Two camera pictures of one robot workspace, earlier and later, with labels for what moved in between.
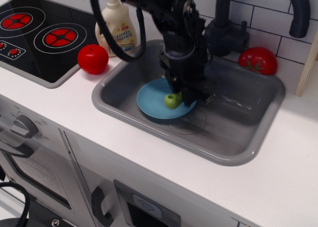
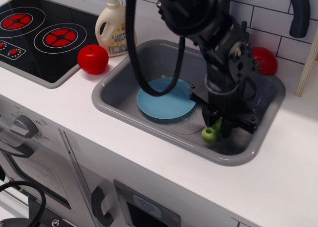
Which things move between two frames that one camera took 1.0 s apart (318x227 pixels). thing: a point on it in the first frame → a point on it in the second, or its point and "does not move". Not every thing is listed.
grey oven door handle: [11, 142] does not move
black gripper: [185, 64] → [233, 108]
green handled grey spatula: [172, 101] → [209, 133]
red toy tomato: [258, 59] does not move
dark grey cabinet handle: [97, 196] does not move
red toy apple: [93, 59] does not move
